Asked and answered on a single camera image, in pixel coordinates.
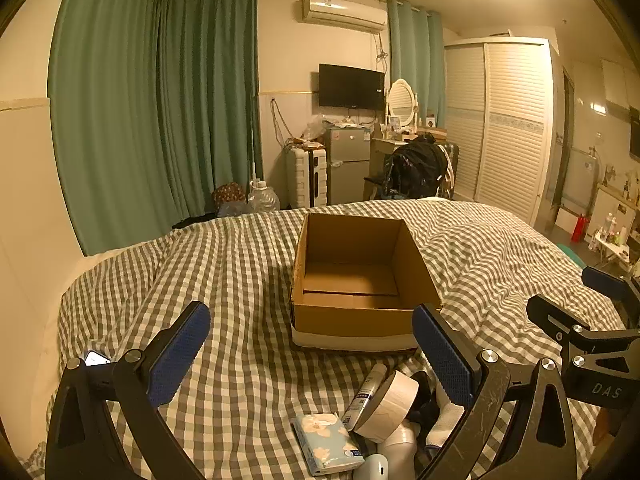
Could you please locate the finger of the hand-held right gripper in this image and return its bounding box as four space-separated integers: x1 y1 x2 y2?
526 294 640 361
581 266 640 328

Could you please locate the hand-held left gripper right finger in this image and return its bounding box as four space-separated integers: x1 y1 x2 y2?
411 303 581 480

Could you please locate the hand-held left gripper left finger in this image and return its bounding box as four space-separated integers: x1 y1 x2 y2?
45 300 213 480

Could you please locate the white sock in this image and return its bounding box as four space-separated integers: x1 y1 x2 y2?
425 375 468 448

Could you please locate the beige tape roll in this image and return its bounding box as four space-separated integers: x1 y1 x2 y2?
352 371 420 443

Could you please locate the white squeeze tube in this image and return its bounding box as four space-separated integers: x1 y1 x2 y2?
341 362 388 431

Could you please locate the brown cardboard box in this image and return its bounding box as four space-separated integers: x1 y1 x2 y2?
289 212 443 352

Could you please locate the white plastic bottle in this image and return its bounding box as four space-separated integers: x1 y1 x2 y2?
376 420 418 480

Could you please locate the small white rounded device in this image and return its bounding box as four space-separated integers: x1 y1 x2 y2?
352 453 390 480

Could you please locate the blue floral tissue pack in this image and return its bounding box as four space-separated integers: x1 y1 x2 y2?
291 412 366 477

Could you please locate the small table with bottles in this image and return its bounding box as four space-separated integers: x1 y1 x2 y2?
587 212 633 273

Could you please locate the grey white checkered blanket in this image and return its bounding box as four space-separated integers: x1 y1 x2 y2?
22 199 640 480

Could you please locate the brown patterned bag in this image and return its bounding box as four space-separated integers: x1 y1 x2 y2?
211 182 247 206

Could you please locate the clear water jug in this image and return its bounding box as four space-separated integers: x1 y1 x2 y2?
247 180 281 213

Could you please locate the white louvred wardrobe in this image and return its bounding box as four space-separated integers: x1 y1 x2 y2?
444 37 563 231

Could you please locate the black backpack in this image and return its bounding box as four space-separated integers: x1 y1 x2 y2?
377 135 451 200

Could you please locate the white suitcase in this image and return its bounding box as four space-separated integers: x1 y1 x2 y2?
286 146 328 208

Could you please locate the small grey fridge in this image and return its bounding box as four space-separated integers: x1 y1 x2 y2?
325 126 372 206

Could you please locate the green curtain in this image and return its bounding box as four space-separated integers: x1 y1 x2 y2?
387 0 447 133
157 0 263 221
47 0 166 256

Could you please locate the white oval mirror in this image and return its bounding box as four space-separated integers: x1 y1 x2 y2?
386 78 420 128

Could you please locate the clear plastic bag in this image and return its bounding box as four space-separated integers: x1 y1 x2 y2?
301 114 328 141

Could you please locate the white air conditioner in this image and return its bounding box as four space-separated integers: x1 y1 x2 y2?
300 0 388 31

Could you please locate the hanging wall cable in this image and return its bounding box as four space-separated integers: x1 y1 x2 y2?
271 98 301 143

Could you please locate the black wall television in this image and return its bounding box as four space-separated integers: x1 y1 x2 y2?
318 63 386 110

